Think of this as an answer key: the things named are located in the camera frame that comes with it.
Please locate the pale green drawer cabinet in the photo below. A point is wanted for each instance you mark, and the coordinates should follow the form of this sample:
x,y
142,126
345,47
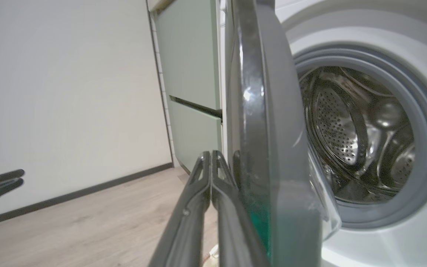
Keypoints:
x,y
187,55

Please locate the black glass washing machine door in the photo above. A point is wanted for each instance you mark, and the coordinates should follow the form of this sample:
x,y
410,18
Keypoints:
x,y
272,111

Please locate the white front-load washing machine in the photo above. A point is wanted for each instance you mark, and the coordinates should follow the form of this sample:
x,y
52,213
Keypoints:
x,y
402,29

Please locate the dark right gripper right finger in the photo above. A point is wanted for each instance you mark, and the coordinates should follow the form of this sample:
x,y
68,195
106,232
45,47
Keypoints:
x,y
232,230

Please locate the cream perforated laundry basket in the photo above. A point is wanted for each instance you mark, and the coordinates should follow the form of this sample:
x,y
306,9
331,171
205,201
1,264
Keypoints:
x,y
214,253

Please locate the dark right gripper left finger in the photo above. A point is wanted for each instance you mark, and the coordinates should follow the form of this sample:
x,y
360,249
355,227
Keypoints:
x,y
187,230

